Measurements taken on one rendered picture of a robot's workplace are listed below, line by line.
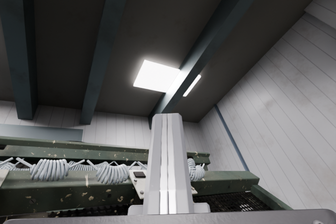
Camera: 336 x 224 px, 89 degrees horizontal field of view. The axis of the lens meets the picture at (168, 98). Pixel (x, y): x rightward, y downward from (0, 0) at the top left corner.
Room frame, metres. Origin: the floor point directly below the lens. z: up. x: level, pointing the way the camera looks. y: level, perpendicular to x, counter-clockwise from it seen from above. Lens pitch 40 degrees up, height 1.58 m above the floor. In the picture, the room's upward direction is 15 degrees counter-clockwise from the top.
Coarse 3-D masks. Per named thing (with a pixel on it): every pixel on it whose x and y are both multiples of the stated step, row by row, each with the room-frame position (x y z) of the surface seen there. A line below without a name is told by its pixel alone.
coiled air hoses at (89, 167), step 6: (0, 162) 0.73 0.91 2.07; (18, 162) 0.78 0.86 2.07; (72, 162) 0.93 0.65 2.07; (102, 162) 1.05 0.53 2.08; (114, 162) 1.13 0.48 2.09; (0, 168) 0.72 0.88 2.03; (6, 168) 0.73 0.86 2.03; (12, 168) 0.75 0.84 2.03; (18, 168) 0.78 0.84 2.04; (24, 168) 0.79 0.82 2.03; (30, 168) 0.80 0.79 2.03; (72, 168) 0.93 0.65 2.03; (78, 168) 0.99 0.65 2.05; (90, 168) 1.03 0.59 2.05; (144, 168) 1.25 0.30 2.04
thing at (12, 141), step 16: (16, 144) 0.41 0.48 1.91; (32, 144) 0.44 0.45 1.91; (48, 144) 0.46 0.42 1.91; (64, 144) 0.49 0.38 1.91; (80, 144) 0.52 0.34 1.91; (96, 144) 0.56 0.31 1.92; (48, 160) 0.47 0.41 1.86; (64, 160) 0.49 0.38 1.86; (32, 176) 0.46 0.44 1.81; (48, 176) 0.48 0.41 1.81; (112, 176) 0.60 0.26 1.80; (128, 176) 0.66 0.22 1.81
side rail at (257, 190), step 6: (252, 186) 1.43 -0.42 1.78; (258, 186) 1.45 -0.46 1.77; (252, 192) 1.45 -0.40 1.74; (258, 192) 1.42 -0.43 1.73; (264, 192) 1.41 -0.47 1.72; (264, 198) 1.40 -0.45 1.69; (270, 198) 1.37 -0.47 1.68; (276, 198) 1.41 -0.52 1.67; (270, 204) 1.39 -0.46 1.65; (276, 204) 1.36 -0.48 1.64; (282, 204) 1.37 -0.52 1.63
